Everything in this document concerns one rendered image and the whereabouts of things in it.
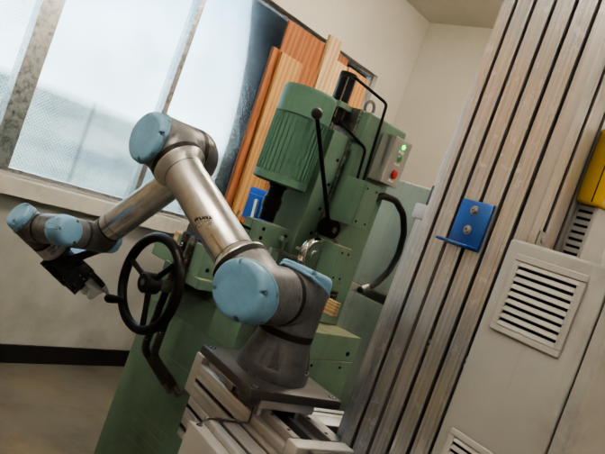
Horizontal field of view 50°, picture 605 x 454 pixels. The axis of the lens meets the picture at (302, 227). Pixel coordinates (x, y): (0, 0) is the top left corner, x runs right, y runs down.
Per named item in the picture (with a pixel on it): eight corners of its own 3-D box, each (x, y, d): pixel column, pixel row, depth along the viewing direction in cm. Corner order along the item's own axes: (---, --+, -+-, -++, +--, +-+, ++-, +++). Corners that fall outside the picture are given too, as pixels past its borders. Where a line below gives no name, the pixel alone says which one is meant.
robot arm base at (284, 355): (319, 392, 131) (336, 346, 130) (258, 383, 122) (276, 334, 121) (281, 362, 143) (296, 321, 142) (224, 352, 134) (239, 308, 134)
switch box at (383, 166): (366, 177, 216) (383, 132, 215) (383, 185, 223) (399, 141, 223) (380, 181, 212) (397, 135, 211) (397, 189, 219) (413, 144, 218)
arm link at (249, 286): (318, 300, 122) (194, 116, 148) (272, 294, 110) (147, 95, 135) (275, 339, 126) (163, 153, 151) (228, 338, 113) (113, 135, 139)
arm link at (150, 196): (230, 131, 156) (100, 229, 176) (201, 118, 147) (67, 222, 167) (245, 171, 151) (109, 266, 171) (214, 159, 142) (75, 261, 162)
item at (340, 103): (317, 116, 213) (334, 68, 212) (331, 124, 219) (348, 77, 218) (334, 121, 208) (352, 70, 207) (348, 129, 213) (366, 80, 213)
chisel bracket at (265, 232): (238, 240, 203) (247, 215, 203) (267, 249, 214) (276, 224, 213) (252, 247, 198) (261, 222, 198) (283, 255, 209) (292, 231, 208)
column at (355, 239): (253, 295, 226) (323, 102, 224) (294, 304, 243) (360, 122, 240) (296, 320, 211) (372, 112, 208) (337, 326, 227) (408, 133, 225)
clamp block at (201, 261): (167, 260, 190) (177, 232, 190) (203, 267, 200) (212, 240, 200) (196, 277, 180) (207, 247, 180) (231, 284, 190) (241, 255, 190)
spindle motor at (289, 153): (241, 171, 203) (275, 77, 202) (278, 185, 216) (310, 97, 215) (277, 184, 191) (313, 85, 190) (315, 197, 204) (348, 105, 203)
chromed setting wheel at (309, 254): (290, 268, 202) (303, 231, 202) (315, 275, 211) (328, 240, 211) (296, 272, 200) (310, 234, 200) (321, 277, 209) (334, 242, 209)
